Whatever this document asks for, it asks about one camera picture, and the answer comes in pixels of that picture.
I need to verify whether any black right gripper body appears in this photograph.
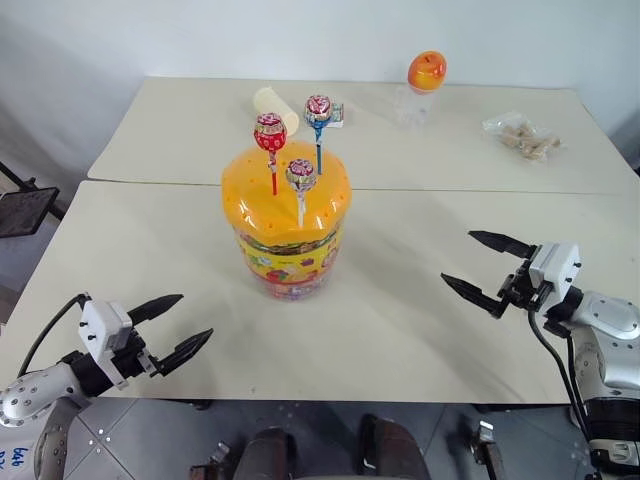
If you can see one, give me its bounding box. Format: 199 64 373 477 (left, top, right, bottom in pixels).
497 257 551 313

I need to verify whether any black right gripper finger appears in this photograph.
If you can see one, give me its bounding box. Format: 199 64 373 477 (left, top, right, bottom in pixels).
467 229 542 261
439 271 512 320

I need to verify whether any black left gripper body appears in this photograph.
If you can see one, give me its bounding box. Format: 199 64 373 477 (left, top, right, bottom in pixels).
111 329 166 385

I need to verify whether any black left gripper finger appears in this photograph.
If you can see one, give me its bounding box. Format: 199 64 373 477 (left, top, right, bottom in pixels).
126 293 185 329
149 327 215 378

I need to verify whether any orange-lidded lollipop tub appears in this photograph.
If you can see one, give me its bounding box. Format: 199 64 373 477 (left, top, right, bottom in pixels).
220 136 354 302

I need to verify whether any white-stick lollipop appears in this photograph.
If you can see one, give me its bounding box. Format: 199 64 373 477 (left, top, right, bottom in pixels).
284 158 318 227

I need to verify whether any red-wrapped lollipop red stick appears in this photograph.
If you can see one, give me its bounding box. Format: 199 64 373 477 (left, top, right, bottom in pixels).
253 112 288 197

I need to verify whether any blue-stick lollipop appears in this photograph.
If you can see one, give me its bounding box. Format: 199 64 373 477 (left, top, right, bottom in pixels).
302 94 334 176

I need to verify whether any clear bag of brown snacks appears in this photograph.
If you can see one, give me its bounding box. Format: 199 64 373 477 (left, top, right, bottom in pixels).
481 111 563 163

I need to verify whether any dark rounded shape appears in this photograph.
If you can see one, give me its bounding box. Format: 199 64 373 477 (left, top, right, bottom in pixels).
357 413 431 480
232 425 296 480

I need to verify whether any black stand with tray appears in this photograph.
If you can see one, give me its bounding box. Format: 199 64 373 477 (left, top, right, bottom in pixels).
0 160 65 239

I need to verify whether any clear bottle with orange apple cap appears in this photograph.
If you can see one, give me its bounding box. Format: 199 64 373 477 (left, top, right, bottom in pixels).
390 49 449 129

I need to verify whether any small colourful candy packet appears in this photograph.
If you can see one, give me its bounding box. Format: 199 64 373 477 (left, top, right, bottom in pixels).
325 101 347 129

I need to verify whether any cream cylindrical container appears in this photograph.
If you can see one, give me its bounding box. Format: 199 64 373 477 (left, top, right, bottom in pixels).
251 86 301 137

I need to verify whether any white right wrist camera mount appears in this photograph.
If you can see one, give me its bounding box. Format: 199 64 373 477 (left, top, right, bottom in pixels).
527 241 583 312

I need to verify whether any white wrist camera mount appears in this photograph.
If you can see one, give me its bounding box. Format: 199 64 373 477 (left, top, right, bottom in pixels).
527 241 583 312
78 298 134 389

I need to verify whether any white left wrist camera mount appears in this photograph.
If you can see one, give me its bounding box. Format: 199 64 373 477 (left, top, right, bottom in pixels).
78 298 134 389

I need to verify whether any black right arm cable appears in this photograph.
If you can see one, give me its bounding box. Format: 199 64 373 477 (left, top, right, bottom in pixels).
527 297 596 451

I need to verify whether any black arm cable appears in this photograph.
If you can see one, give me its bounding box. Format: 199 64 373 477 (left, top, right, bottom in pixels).
16 292 91 379
527 297 596 451

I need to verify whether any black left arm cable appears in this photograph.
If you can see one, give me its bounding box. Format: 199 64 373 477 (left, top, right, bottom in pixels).
16 292 91 379

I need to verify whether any dark metal bracket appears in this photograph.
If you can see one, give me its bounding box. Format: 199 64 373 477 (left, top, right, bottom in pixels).
187 439 232 480
467 419 506 480

